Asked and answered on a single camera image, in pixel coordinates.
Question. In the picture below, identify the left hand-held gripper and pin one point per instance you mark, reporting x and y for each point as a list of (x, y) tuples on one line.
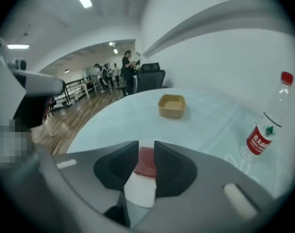
[(28, 80)]

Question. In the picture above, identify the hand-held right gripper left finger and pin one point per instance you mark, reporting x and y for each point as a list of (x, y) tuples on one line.
[(113, 165)]

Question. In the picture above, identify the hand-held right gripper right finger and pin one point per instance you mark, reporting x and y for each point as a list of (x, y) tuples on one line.
[(176, 169)]

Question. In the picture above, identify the red and white meat piece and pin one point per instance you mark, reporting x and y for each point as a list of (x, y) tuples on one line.
[(145, 160)]

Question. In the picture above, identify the tan square plate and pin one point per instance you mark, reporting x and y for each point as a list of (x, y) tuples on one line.
[(171, 106)]

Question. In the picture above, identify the white bench table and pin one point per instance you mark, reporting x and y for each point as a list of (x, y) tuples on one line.
[(82, 89)]

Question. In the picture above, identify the clear water bottle red label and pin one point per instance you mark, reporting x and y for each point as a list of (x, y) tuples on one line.
[(260, 139)]

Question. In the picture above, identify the black office chair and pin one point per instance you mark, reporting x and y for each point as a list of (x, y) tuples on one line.
[(150, 78)]

